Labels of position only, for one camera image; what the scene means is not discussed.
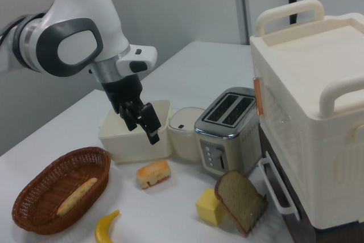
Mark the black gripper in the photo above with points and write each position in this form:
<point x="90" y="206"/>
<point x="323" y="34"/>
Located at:
<point x="123" y="90"/>

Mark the white open plastic bin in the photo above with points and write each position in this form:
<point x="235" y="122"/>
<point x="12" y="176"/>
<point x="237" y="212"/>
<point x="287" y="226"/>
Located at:
<point x="128" y="146"/>

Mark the small white lidded container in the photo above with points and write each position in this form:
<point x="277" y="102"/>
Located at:
<point x="185" y="135"/>

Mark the toasted orange bread roll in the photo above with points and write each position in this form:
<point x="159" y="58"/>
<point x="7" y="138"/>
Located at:
<point x="153" y="173"/>

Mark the chrome two-slot toaster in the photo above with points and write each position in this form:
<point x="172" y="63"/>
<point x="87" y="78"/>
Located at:
<point x="224" y="137"/>

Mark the long bread stick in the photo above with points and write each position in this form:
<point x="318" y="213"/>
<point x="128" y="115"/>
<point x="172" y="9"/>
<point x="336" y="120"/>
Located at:
<point x="76" y="196"/>

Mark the yellow butter block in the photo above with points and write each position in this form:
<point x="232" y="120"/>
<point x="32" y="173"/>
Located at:
<point x="207" y="204"/>

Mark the yellow toy banana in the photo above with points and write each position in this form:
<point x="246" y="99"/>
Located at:
<point x="103" y="230"/>

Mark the copper latch strip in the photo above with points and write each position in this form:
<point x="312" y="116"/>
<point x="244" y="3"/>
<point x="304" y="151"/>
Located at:
<point x="258" y="95"/>

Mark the brown wicker basket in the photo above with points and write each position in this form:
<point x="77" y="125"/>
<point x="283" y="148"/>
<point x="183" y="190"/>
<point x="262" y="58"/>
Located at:
<point x="42" y="197"/>

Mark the brown bread slice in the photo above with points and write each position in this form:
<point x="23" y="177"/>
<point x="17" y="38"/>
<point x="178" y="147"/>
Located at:
<point x="239" y="197"/>

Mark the white oven appliance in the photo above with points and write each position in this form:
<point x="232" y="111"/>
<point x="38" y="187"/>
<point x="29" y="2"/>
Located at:
<point x="307" y="89"/>

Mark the dark brown cabinet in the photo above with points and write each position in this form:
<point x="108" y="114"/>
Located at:
<point x="293" y="197"/>

